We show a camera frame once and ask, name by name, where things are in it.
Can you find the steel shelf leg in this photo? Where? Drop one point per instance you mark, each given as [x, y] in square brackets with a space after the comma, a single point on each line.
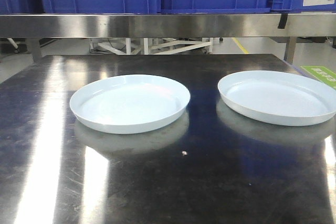
[33, 47]
[290, 49]

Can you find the white metal frame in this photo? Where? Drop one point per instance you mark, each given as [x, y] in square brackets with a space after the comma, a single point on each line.
[147, 46]

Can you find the steel shelf leg left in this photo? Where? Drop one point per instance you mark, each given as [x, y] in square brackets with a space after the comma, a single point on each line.
[33, 47]

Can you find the light blue plate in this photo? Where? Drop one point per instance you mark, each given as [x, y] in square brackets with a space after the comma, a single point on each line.
[278, 98]
[130, 104]

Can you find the black tape strip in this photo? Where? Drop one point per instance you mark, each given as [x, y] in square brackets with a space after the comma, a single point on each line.
[283, 21]

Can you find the green floor sign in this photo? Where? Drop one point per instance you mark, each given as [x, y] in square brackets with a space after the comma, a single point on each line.
[322, 74]

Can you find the steel shelf leg right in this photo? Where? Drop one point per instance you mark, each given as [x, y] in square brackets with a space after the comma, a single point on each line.
[290, 49]

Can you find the stainless steel shelf rail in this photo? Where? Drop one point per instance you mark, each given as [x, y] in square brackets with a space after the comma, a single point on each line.
[159, 26]

